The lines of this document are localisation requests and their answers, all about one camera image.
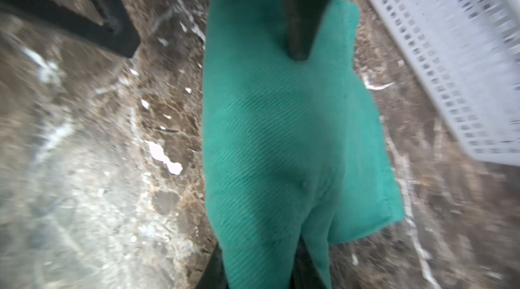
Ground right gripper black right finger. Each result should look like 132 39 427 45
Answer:
290 236 326 289

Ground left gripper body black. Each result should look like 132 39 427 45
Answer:
1 0 141 58

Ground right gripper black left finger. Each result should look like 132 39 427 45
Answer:
195 244 229 289

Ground green long pants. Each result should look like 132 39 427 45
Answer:
202 0 405 288

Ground white plastic basket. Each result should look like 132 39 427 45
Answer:
369 0 519 166

